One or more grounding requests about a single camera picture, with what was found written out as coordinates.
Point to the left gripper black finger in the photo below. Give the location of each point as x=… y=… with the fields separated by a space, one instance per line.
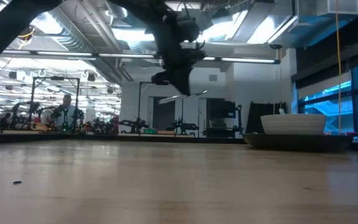
x=161 y=78
x=182 y=81

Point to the silver metal fork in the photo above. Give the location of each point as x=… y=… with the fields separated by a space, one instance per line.
x=172 y=99

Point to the white round bowl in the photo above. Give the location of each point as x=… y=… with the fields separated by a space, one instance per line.
x=294 y=124

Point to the black background robot arm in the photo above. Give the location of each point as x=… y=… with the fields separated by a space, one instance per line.
x=134 y=125
x=183 y=126
x=19 y=109

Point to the dark doorway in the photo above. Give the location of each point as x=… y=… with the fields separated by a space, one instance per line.
x=163 y=116

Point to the green bin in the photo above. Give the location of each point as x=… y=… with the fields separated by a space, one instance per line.
x=150 y=131

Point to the black equipment cart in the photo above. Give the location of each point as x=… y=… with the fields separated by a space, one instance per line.
x=222 y=118

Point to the black upright panel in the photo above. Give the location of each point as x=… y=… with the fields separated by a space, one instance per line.
x=259 y=115

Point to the long ceiling light strip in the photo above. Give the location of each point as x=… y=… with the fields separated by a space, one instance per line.
x=73 y=54

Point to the person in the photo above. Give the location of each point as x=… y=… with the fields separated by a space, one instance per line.
x=68 y=115

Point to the black round plate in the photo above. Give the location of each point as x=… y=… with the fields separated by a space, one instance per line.
x=297 y=143

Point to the black ceiling dome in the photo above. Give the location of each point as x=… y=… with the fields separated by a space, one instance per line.
x=26 y=32

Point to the white ceiling air unit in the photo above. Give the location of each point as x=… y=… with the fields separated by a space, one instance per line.
x=340 y=7

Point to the small dark crumb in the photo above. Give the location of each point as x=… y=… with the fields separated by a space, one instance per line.
x=17 y=182

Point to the grey square wall vent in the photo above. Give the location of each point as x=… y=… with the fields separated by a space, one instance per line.
x=213 y=77

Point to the black background station frame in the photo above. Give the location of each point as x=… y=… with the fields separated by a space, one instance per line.
x=139 y=105
x=33 y=93

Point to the black metal table frame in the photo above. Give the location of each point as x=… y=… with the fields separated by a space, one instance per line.
x=73 y=138

